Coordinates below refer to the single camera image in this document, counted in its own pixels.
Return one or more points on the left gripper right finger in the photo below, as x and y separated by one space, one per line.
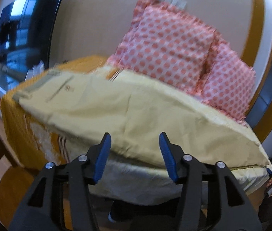
212 198

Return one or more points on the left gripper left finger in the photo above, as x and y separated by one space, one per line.
42 206

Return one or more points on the beige khaki pants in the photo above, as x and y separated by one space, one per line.
134 110

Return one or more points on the wooden chair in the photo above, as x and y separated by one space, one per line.
14 183

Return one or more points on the cream and orange bedspread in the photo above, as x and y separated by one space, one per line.
124 179

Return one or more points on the right polka dot pillow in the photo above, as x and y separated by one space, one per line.
228 82

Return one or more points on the polka dot pillow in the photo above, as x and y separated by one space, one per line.
165 43
228 82

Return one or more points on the left polka dot pillow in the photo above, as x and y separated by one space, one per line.
165 43

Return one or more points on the black television screen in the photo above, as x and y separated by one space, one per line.
26 28

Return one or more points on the white wall switch plate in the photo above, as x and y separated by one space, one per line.
181 4

